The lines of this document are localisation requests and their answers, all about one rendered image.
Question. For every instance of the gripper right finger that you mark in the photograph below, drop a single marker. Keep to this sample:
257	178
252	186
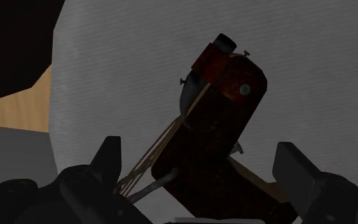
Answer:
318	195

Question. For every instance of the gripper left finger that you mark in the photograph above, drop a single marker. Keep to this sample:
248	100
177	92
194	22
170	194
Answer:
82	192

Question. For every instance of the white round table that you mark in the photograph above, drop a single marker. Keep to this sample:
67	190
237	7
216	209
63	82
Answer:
119	77

